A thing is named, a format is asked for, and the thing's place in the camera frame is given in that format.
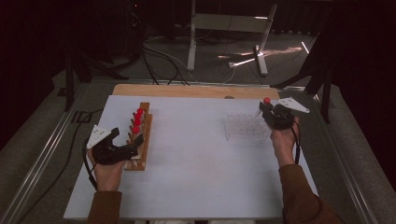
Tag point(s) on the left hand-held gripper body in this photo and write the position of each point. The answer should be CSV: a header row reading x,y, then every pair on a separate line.
x,y
112,155

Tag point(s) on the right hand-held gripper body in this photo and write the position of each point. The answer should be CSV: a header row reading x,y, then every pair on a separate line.
x,y
281,119

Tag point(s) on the clear acrylic test tube rack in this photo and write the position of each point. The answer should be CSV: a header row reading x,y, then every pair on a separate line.
x,y
243,127

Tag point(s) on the wooden test tube rack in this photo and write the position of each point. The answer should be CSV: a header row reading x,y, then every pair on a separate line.
x,y
145,107

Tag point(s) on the person's left hand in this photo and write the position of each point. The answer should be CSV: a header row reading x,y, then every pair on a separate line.
x,y
107,177

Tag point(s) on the person's right hand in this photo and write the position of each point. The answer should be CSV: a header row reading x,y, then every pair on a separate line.
x,y
285,146

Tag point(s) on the black floor stand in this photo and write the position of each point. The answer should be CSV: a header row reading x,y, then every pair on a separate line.
x,y
69,77
325,93

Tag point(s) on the white power strip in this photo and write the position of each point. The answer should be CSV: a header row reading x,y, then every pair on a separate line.
x,y
233,65

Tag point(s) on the dark equipment rack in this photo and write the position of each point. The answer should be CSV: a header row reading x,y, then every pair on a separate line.
x,y
135,18

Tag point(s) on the black floor bracket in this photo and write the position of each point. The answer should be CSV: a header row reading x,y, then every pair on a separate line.
x,y
81,117

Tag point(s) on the aluminium floor rail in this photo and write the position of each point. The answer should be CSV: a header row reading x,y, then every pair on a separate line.
x,y
345,168
37,165

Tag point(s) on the white metal-frame desk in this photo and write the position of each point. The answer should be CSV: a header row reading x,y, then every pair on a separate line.
x,y
230,23

